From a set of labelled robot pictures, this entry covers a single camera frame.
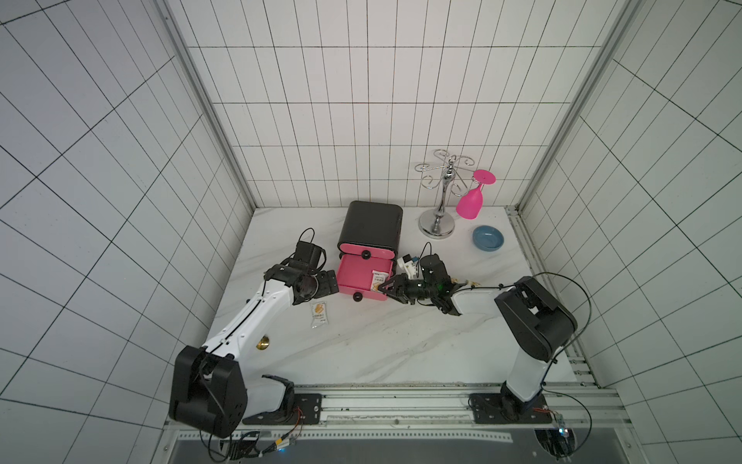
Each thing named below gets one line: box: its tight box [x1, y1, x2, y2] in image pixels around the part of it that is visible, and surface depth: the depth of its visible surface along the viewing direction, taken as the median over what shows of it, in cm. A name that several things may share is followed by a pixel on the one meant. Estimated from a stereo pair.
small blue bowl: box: [471, 225, 505, 252], surface depth 109 cm
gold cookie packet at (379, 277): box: [371, 269, 389, 293], surface depth 90 cm
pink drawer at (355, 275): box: [337, 254, 395, 303], surface depth 91 cm
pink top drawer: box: [339, 242, 396, 261], surface depth 89 cm
